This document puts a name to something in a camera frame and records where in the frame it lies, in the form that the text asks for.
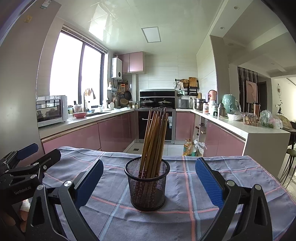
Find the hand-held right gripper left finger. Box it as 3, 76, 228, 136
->
25, 159, 104, 241

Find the yellow cooking oil bottle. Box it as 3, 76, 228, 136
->
183, 139, 197, 156

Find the plastic bag of greens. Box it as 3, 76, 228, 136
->
259, 110, 283, 129

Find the striped partition screen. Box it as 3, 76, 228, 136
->
237, 66, 259, 107

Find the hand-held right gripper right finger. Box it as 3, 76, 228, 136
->
195, 157, 274, 241

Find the green air fryer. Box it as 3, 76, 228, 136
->
221, 94, 241, 114

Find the clear plastic bag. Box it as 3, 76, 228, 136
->
194, 139, 206, 156

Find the black lidded wok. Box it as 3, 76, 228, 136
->
140, 98, 155, 108

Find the hanging kitchen utensil rack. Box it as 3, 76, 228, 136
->
107, 80, 129, 96

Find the steel steamer pot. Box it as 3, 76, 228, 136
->
194, 98, 206, 110

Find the pink wall cabinet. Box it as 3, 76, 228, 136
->
118, 51, 145, 74

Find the white kitchen counter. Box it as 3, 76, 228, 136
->
38, 108, 291, 179

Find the bundle of wooden chopsticks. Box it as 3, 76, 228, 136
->
135, 107, 169, 204

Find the dining chair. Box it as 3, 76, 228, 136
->
279, 148, 296, 183

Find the black wall rack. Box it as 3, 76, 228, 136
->
175, 78, 200, 96

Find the pink wall painting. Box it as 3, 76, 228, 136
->
245, 80, 258, 103

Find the black range hood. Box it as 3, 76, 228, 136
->
139, 89, 176, 98

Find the grey refrigerator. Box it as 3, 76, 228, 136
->
0, 0, 62, 153

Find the person's left hand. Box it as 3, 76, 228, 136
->
20, 199, 31, 222

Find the black mesh holder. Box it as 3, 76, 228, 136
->
124, 156, 170, 212

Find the clear plastic cookie box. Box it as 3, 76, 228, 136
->
243, 113, 258, 127

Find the white microwave oven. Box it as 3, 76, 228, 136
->
36, 95, 68, 128

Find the black built-in oven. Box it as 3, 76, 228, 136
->
138, 110, 174, 141

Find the square ceiling light panel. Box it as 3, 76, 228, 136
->
141, 27, 161, 43

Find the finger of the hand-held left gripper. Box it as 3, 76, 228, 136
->
5, 148, 62, 180
0, 143, 39, 172

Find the white water heater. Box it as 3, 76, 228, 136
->
111, 57, 123, 79

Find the blue plaid tablecloth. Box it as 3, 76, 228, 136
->
21, 146, 296, 241

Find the large kitchen window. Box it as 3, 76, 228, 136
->
50, 31, 108, 106

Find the pink kitchen base cabinet run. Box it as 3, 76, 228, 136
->
175, 111, 247, 158
40, 110, 139, 153

